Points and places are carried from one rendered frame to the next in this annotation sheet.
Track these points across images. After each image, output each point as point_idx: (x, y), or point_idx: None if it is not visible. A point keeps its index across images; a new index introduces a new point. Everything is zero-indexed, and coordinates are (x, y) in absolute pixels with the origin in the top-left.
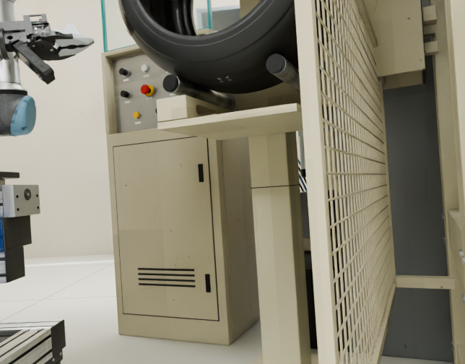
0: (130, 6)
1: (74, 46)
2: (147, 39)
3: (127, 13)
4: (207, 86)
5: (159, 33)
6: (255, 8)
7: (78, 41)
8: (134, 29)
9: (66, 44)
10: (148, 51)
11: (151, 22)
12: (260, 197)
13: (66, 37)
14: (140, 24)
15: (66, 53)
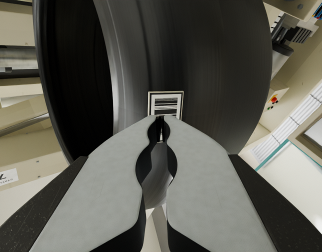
0: (129, 118)
1: (172, 162)
2: (130, 28)
3: (139, 116)
4: None
5: (108, 17)
6: None
7: (120, 138)
8: (144, 77)
9: (123, 185)
10: (162, 17)
11: (110, 51)
12: None
13: (53, 182)
14: (127, 70)
15: (218, 194)
